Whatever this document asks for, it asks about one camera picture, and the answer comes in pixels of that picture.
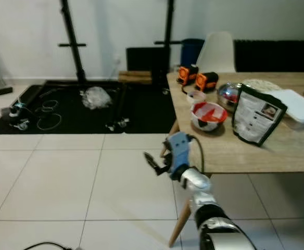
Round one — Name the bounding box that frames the black stand pole with crossbar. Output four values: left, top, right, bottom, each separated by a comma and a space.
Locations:
57, 0, 88, 85

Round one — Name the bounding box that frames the white plastic chair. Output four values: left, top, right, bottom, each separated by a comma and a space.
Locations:
195, 31, 236, 74

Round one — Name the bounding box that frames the crumpled clear plastic bag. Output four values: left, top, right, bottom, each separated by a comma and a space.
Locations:
80, 85, 112, 110

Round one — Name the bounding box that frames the black floor mat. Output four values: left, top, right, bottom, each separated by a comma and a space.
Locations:
0, 79, 179, 135

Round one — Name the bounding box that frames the small clear cup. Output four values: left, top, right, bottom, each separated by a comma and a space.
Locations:
185, 90, 208, 104

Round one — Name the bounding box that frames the green and white pouch bag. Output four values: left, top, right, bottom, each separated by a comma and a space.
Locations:
231, 84, 288, 147

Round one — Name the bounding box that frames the blue bin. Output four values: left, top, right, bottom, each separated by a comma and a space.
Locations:
180, 37, 206, 69

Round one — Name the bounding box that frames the shiny steel bowl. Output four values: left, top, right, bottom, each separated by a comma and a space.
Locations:
217, 82, 244, 113

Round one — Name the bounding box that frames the black box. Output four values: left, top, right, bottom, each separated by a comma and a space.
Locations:
125, 46, 166, 74

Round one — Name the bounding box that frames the small grey floor device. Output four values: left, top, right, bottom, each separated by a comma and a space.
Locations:
8, 101, 31, 131

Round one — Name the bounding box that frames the light wooden table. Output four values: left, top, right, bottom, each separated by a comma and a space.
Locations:
159, 71, 304, 248

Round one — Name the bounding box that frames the plate of white food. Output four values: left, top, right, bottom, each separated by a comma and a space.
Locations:
243, 78, 283, 94

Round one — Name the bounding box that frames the white lidded container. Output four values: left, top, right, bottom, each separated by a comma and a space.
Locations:
271, 88, 304, 130

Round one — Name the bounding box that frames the orange and black device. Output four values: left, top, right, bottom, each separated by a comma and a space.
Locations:
176, 64, 199, 85
194, 71, 220, 93

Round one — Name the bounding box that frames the wooden block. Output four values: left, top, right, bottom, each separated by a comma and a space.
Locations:
118, 70, 153, 84

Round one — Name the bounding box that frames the white coiled cable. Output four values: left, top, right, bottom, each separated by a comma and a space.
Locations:
37, 98, 65, 131

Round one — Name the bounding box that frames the black radiator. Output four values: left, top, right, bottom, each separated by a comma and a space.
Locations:
234, 39, 304, 74

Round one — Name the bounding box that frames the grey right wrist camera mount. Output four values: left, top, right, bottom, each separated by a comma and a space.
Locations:
165, 132, 192, 179

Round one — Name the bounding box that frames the red and white bowl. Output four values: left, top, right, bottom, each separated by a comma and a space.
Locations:
189, 101, 229, 133

